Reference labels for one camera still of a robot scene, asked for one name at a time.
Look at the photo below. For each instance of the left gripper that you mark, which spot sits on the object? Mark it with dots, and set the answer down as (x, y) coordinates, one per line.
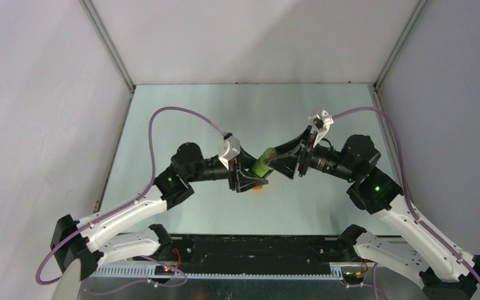
(242, 184)

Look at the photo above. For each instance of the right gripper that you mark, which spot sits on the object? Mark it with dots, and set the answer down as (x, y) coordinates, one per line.
(285, 165)

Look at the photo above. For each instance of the green pill bottle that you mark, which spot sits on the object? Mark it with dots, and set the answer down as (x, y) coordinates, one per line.
(259, 167)

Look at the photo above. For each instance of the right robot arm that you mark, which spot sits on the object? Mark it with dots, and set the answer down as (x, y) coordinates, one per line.
(437, 265)

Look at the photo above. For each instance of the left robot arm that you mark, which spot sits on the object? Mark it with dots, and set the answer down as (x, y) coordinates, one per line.
(100, 238)

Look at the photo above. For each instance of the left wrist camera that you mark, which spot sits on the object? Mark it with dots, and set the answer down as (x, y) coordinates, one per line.
(229, 149)

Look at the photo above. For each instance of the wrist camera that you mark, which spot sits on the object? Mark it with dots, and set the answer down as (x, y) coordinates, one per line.
(321, 121)
(229, 149)

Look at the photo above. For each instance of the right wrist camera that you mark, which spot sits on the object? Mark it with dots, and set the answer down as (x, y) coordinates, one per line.
(321, 121)

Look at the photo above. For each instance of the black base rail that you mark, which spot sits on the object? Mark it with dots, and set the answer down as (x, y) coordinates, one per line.
(204, 255)

